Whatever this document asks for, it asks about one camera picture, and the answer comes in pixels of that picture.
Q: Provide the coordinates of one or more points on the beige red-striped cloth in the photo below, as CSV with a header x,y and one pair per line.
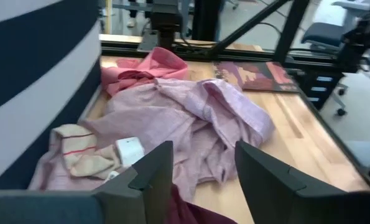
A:
x,y
79,155

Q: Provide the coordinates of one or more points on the black drawer cabinet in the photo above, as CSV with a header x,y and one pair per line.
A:
x,y
309,93

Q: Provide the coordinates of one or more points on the navy white striped fabric basket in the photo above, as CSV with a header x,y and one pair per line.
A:
x,y
32,93

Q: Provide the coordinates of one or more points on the black aluminium table frame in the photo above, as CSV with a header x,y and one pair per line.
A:
x,y
250,56

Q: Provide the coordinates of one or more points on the maroon garment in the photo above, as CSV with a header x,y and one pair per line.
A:
x,y
187,214

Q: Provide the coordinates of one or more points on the white shirt label card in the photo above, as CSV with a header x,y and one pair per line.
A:
x,y
130,151

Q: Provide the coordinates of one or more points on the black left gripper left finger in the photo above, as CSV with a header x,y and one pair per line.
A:
x,y
153,199

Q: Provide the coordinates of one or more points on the black desk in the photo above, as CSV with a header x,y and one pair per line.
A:
x,y
206,18

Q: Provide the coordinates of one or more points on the landscape print mat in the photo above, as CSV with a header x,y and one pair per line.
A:
x,y
256,76

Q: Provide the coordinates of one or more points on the lilac linen shirt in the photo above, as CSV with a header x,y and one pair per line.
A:
x,y
172,124

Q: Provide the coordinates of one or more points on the pink garment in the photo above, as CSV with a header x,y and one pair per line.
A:
x,y
153,67

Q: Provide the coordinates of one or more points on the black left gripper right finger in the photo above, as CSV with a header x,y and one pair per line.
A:
x,y
281,199

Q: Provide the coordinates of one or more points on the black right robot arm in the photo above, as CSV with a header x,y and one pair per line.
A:
x,y
166,18

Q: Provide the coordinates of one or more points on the grey office chair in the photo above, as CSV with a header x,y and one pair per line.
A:
x,y
323,32

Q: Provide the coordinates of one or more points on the yellow wooden pole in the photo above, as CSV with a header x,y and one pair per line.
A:
x,y
108,18

